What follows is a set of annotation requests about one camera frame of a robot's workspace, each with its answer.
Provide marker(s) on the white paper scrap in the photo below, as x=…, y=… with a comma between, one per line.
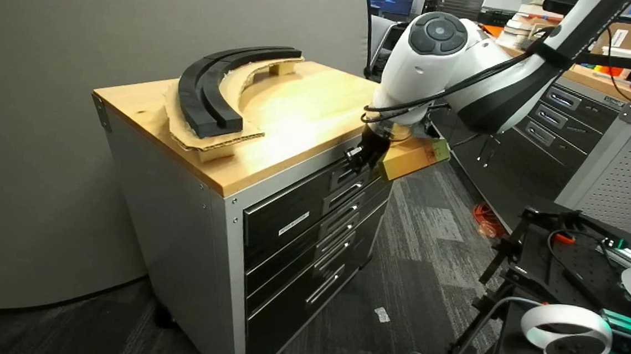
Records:
x=382, y=315

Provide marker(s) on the small wooden block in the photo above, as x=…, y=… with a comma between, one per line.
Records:
x=282, y=68
x=214, y=156

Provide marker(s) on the workbench with drawers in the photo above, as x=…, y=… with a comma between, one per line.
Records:
x=563, y=122

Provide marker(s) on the stack of books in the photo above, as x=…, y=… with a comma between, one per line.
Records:
x=526, y=28

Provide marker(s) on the steel drawer cabinet wooden top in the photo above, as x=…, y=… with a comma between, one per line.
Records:
x=178, y=234

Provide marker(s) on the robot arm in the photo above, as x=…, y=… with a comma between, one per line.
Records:
x=428, y=68

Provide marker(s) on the white perforated metal panel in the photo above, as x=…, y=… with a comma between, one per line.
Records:
x=626, y=176

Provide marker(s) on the office chair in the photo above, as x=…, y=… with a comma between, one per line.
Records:
x=381, y=37

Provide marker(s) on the black curved foam piece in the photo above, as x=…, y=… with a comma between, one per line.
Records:
x=193, y=96

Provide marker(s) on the white hand controller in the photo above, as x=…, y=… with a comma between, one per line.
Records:
x=566, y=328

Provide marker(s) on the deep black drawer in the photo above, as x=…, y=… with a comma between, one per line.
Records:
x=283, y=324

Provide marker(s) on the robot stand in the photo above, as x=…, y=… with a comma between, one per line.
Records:
x=531, y=270

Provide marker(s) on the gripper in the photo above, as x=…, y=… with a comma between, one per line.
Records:
x=376, y=145

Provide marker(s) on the curved cardboard sheet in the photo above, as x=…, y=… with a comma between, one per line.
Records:
x=177, y=125

